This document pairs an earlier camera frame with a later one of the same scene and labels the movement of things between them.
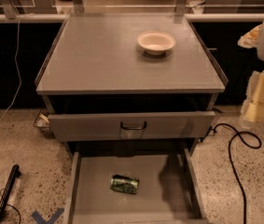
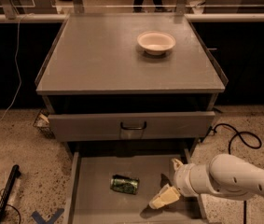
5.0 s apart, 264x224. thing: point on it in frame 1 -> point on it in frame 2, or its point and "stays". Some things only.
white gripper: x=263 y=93 -> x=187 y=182
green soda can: x=124 y=184 stays
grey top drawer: x=98 y=126 stays
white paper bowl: x=156 y=42 stays
